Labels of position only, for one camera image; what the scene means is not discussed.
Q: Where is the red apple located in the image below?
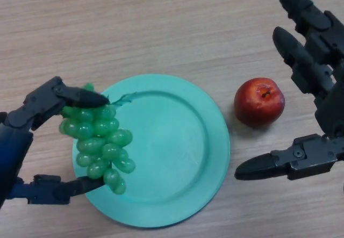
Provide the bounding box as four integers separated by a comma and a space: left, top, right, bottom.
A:
233, 77, 285, 127

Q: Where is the green round plate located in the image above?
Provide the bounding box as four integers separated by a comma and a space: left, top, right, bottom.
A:
72, 74, 231, 228

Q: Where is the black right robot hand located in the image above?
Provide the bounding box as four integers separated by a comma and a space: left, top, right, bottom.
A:
234, 0, 344, 181

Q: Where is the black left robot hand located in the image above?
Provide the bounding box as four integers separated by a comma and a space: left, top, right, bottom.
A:
0, 76, 110, 209

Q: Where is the green grape bunch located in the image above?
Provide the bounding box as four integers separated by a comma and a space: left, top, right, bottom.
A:
59, 82, 138, 195

